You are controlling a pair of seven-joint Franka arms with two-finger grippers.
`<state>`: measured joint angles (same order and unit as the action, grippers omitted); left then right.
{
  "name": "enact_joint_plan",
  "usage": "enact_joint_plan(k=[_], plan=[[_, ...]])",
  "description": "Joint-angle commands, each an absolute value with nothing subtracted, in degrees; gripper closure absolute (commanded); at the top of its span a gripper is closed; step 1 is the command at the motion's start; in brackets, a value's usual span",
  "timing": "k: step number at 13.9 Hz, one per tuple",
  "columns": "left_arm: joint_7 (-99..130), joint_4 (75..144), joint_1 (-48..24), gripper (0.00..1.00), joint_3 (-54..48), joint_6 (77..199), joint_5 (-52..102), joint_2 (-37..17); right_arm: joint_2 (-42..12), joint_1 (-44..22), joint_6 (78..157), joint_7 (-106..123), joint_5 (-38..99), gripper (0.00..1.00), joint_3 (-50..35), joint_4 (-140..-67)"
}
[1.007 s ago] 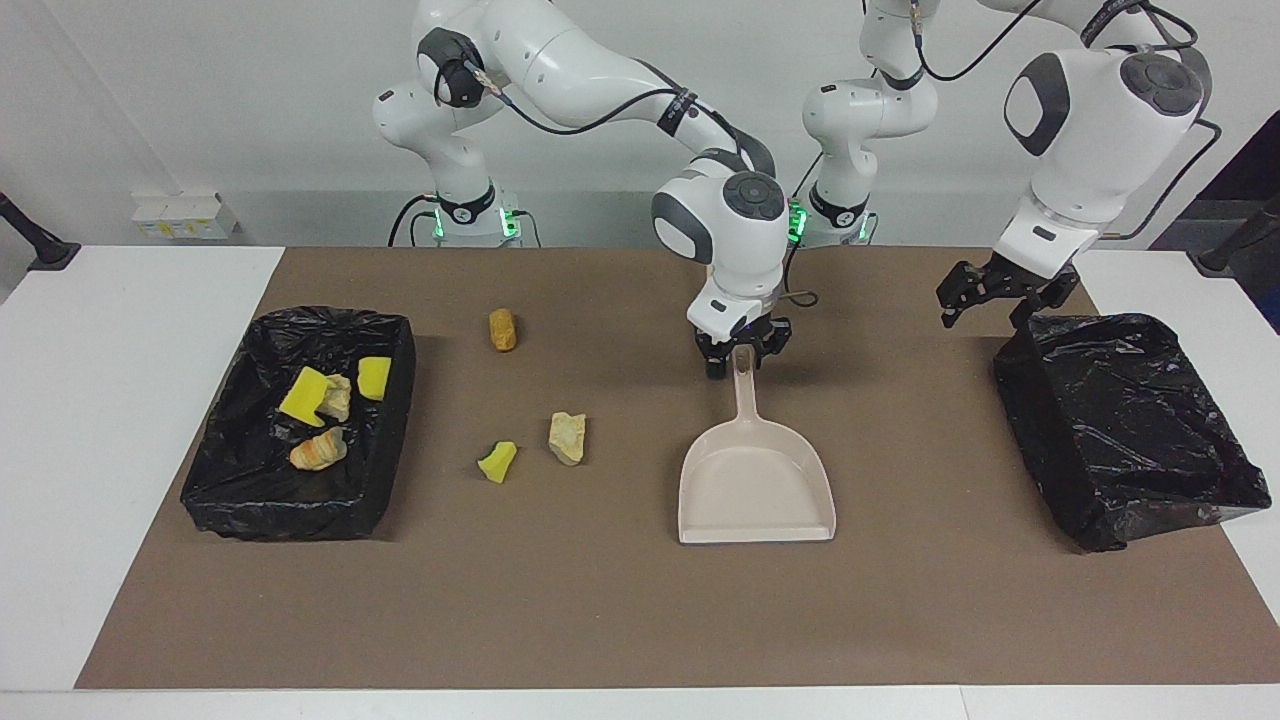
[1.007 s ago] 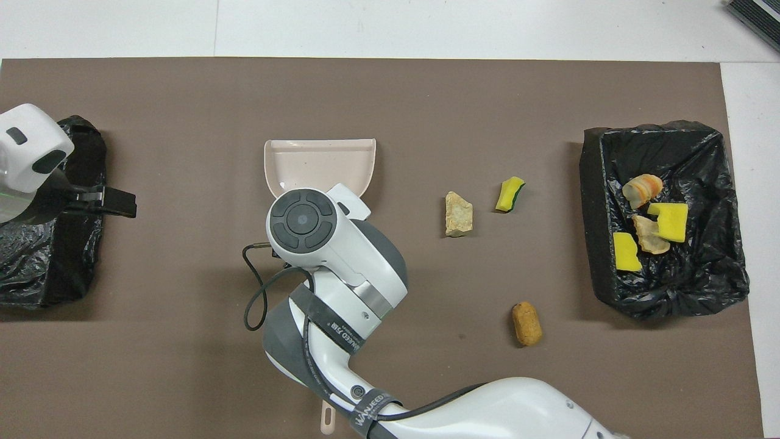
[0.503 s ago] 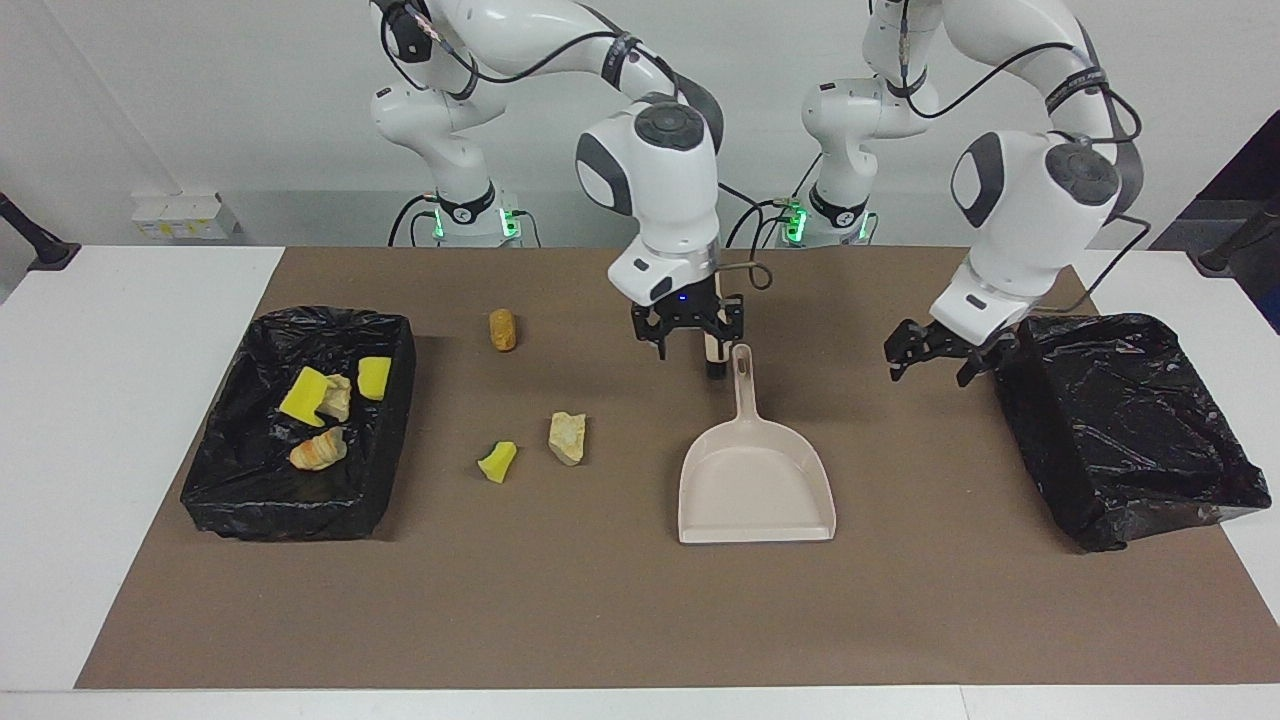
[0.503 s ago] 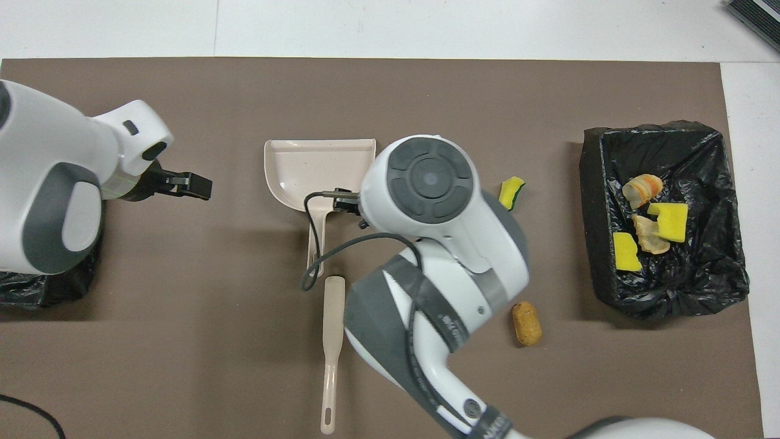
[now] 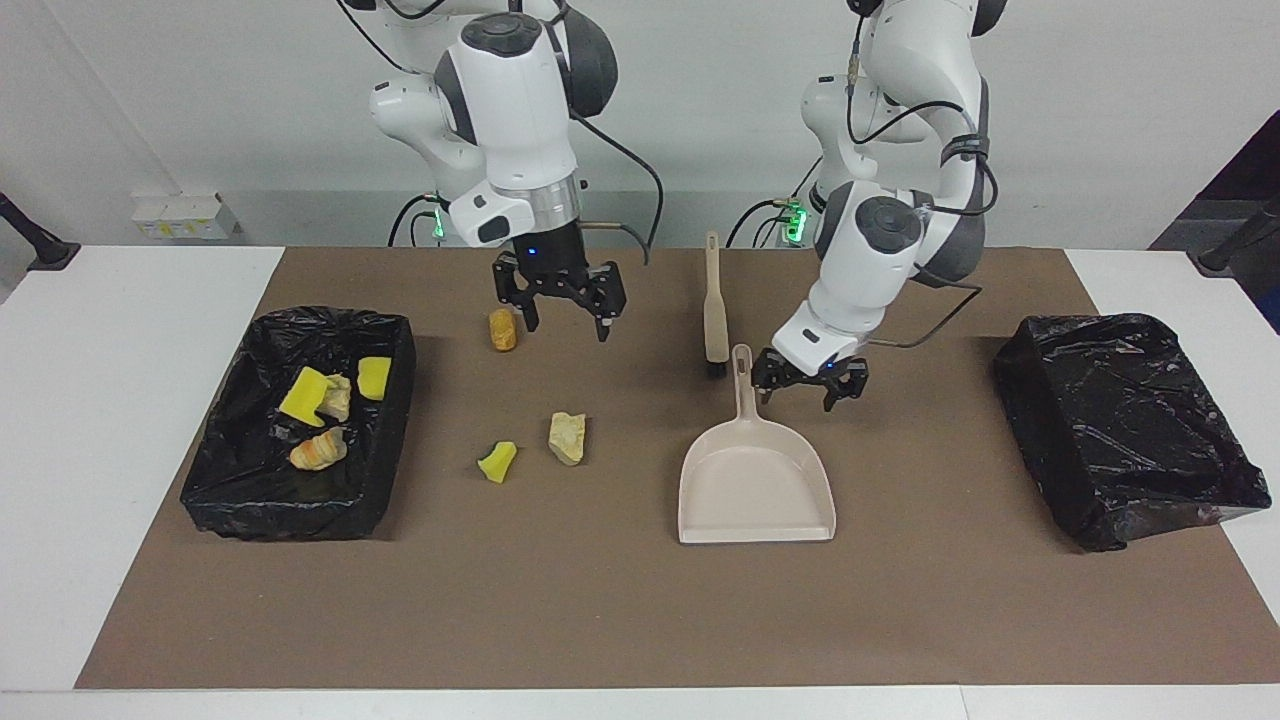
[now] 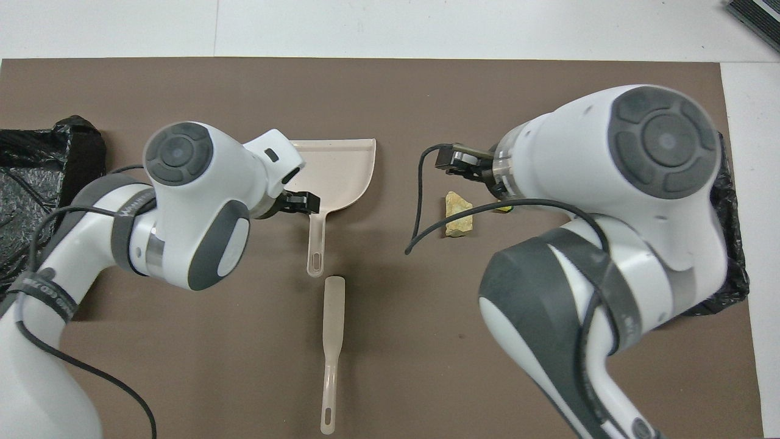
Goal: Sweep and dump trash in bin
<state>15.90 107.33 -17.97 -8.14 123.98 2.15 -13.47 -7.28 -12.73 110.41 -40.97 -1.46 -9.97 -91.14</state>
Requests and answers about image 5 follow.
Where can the orange striped croissant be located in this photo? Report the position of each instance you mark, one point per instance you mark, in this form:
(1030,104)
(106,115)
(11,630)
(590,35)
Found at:
(318,450)

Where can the brown table mat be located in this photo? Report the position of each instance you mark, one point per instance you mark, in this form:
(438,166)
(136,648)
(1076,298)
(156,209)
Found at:
(600,600)

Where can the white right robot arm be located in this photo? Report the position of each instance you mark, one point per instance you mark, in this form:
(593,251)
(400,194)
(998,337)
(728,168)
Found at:
(510,110)

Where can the black bag lined bin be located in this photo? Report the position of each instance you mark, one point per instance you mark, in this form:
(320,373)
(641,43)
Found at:
(1120,430)
(260,500)

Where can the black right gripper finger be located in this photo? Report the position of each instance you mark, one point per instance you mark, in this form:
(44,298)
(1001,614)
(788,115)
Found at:
(605,290)
(510,280)

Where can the brown croquette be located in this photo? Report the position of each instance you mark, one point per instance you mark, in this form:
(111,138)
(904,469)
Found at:
(502,330)

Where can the beige plastic dustpan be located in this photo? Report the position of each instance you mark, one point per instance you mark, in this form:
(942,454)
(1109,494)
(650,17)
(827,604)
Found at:
(755,490)

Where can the small yellow green sponge piece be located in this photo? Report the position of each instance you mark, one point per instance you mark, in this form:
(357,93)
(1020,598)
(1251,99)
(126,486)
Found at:
(497,463)

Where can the beige rock chunk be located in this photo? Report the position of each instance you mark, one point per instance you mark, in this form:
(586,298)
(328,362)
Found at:
(566,438)
(337,398)

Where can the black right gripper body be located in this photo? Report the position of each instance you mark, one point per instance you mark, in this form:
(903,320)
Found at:
(550,260)

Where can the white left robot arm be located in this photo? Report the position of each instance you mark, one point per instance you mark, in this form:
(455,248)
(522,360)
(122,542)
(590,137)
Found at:
(880,260)

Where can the beige hand brush black bristles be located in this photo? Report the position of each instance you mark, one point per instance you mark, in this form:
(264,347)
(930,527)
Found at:
(716,320)

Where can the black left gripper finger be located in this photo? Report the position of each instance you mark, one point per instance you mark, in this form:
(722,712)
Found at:
(850,388)
(767,378)

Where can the white wall socket boxes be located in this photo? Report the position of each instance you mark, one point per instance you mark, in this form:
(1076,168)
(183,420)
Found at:
(180,218)

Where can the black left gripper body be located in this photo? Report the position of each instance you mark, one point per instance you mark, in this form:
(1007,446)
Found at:
(815,376)

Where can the black stand leg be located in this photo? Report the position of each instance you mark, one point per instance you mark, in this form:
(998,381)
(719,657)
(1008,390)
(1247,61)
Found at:
(1225,255)
(45,252)

